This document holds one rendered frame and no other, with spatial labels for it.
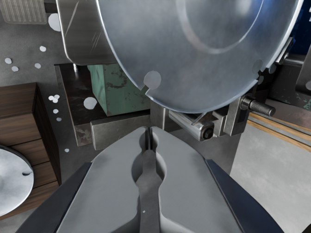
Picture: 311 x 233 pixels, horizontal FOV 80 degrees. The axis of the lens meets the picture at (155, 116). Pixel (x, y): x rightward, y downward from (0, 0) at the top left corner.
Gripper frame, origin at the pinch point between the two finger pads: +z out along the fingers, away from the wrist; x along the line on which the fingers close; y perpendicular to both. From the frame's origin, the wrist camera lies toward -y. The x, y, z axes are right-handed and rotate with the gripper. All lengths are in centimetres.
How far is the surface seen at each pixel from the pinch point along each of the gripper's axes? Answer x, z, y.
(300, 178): 111, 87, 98
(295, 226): 114, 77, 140
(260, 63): 17.1, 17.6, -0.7
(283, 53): 20.8, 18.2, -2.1
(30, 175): -40, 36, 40
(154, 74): 0.7, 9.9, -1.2
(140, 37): -0.7, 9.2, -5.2
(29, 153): -39, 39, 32
